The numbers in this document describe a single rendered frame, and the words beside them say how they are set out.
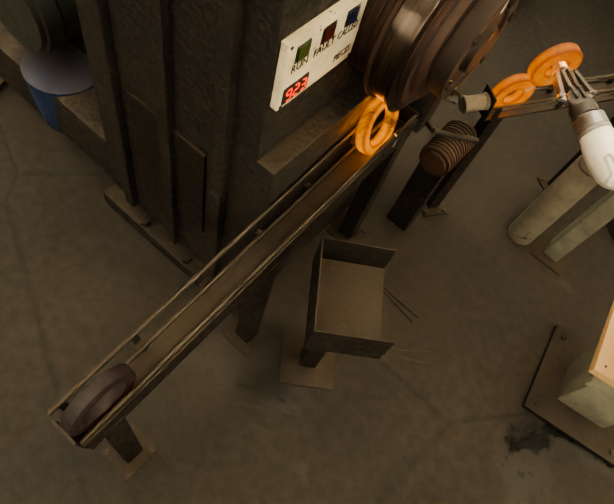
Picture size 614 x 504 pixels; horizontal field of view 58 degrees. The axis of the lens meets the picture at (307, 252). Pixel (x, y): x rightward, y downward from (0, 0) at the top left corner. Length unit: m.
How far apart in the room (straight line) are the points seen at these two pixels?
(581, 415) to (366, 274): 1.19
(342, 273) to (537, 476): 1.15
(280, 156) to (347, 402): 1.03
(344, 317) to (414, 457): 0.76
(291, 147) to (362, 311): 0.48
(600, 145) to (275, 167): 0.88
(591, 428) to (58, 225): 2.17
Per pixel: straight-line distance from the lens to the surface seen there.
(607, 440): 2.49
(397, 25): 1.27
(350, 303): 1.53
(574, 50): 1.85
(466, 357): 2.29
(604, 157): 1.70
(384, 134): 1.73
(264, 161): 1.37
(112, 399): 1.40
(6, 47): 2.55
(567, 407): 2.42
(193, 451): 1.99
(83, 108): 2.30
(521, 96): 2.07
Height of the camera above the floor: 1.97
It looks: 61 degrees down
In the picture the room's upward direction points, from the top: 22 degrees clockwise
